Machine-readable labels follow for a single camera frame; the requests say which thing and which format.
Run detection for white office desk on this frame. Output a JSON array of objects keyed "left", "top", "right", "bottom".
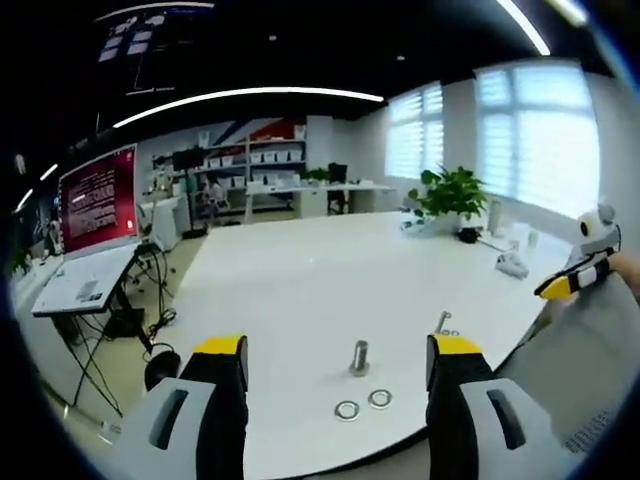
[{"left": 244, "top": 179, "right": 399, "bottom": 219}]

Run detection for black office chair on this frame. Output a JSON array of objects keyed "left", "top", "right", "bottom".
[{"left": 325, "top": 162, "right": 350, "bottom": 215}]

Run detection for person's right hand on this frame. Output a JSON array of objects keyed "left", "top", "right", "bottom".
[{"left": 607, "top": 252, "right": 640, "bottom": 306}]

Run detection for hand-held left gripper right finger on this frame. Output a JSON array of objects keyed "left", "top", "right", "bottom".
[{"left": 425, "top": 333, "right": 571, "bottom": 480}]

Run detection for green potted plant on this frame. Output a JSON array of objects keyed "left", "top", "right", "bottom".
[{"left": 408, "top": 165, "right": 489, "bottom": 232}]

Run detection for large red display screen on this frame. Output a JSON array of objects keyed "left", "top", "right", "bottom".
[{"left": 57, "top": 143, "right": 139, "bottom": 256}]

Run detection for tilted white drafting desk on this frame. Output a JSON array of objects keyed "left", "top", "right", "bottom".
[{"left": 30, "top": 242, "right": 141, "bottom": 317}]

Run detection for small metal bolt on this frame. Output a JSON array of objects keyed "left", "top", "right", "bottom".
[{"left": 433, "top": 310, "right": 460, "bottom": 337}]

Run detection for white storage shelf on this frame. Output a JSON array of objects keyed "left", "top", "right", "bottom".
[{"left": 149, "top": 124, "right": 309, "bottom": 211}]

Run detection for threaded metal stud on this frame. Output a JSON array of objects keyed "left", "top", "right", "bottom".
[{"left": 348, "top": 339, "right": 372, "bottom": 377}]

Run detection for small white device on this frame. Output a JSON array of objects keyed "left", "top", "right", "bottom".
[{"left": 495, "top": 252, "right": 530, "bottom": 279}]

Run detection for black floor cables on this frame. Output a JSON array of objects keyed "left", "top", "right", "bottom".
[{"left": 69, "top": 244, "right": 177, "bottom": 416}]

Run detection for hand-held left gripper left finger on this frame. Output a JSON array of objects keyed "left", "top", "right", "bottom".
[{"left": 110, "top": 334, "right": 250, "bottom": 480}]

